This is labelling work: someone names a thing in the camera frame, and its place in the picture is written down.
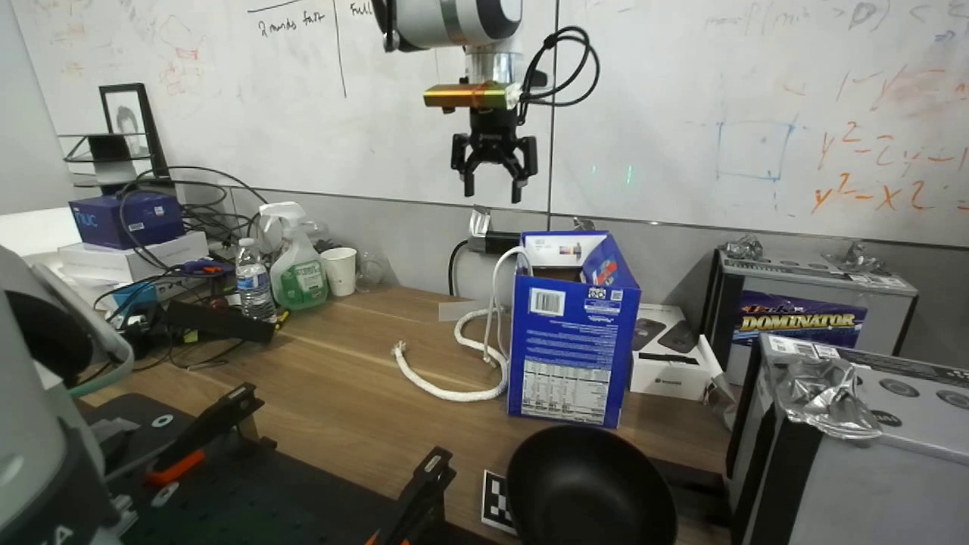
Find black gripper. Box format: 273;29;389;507
447;104;541;206

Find blue cardboard box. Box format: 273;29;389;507
504;227;645;429

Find white string rope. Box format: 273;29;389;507
389;238;534;405

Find flat white cardboard box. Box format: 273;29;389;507
630;299;728;405

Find dark blue box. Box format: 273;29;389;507
69;191;187;252

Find white box stack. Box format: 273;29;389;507
42;227;210;295

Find black power strip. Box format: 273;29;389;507
464;206;526;257

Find white paper cup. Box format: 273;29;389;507
317;245;364;301

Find green spray bottle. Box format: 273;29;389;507
255;199;333;314

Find small crumpled foil piece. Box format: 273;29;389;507
821;238;891;281
720;235;769;267

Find clear plastic water bottle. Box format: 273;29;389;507
234;235;275;323

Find long black bar tool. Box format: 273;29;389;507
149;299;281;347

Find plain black clamp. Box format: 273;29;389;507
366;446;457;545

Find black white fiducial tag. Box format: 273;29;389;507
477;465;520;537

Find black round bowl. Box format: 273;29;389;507
502;420;681;545

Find grey battery with Dominator label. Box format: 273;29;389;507
702;238;920;389

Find black metal stand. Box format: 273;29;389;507
59;131;138;199

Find large crumpled foil sheet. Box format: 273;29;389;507
774;352;880;446

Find large plain grey battery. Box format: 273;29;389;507
725;331;969;545

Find black power cable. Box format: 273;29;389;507
445;235;477;301

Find white wall whiteboard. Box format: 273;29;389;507
9;0;969;252

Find black cable bundle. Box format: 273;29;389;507
115;162;270;275

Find black picture frame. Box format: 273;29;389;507
96;80;173;184

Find black clamp with orange handle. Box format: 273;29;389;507
102;377;266;494

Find teal cable coil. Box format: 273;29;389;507
94;277;163;328

